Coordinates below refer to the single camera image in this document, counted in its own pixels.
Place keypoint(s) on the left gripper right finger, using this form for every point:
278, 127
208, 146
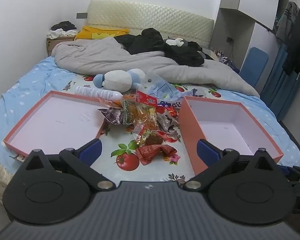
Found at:
218, 162

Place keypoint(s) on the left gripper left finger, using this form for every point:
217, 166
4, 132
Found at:
79, 163

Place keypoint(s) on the grey clear snack bag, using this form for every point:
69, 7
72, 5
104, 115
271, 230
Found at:
166, 121

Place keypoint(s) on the red foil snack packet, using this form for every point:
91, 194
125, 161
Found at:
147, 153

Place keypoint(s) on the small red foil candy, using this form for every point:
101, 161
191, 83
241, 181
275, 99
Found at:
172, 111

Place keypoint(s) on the clear red spicy snack bag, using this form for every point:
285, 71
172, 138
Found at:
145, 136

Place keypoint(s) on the orange dried snack bag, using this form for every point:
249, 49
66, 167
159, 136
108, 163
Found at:
141, 110

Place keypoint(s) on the fruit print mat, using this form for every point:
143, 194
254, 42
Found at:
119, 160

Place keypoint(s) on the pink gift box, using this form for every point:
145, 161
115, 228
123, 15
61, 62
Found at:
225, 124

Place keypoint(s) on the pink box lid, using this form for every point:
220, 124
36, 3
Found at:
57, 121

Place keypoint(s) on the white spray bottle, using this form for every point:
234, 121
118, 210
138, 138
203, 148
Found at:
98, 93

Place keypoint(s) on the blue bed sheet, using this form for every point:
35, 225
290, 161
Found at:
46, 76

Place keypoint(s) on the white blue plush toy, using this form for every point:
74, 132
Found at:
120, 80

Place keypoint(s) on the pale blue plastic bag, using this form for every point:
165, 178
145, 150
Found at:
157, 87

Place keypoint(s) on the blue curtain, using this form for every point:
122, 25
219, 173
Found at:
280, 89

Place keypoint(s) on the blue folding chair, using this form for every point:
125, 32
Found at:
253, 66

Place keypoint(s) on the grey duvet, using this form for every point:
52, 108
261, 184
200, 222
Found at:
92, 57

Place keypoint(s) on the wooden nightstand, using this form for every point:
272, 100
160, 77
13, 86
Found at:
51, 43

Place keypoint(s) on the yellow pillow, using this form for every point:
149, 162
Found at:
92, 33

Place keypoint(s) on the clothes on nightstand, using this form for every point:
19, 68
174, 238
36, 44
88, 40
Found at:
62, 29

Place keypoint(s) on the hanging black jacket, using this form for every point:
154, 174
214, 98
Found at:
292, 62

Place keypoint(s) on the black clothes pile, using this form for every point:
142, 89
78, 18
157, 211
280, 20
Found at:
189, 53

